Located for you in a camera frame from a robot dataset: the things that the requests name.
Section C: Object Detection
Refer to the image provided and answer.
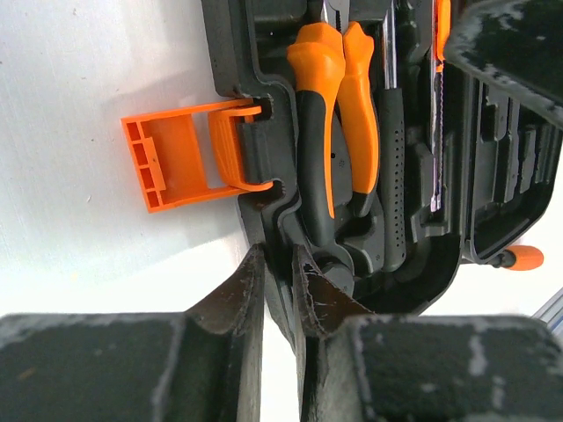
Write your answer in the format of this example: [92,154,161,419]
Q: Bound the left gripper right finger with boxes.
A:
[292,245,562,421]

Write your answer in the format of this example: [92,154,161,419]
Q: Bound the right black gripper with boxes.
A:
[444,1,562,128]

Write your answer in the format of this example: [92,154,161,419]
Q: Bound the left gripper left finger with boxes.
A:
[1,244,266,421]

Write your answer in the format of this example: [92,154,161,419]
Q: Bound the orange handle needle-nose pliers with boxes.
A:
[285,0,381,247]

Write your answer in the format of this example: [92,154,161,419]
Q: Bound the orange handle screwdriver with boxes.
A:
[488,245,545,271]

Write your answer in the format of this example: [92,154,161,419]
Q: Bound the black handle claw hammer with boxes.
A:
[378,1,406,273]

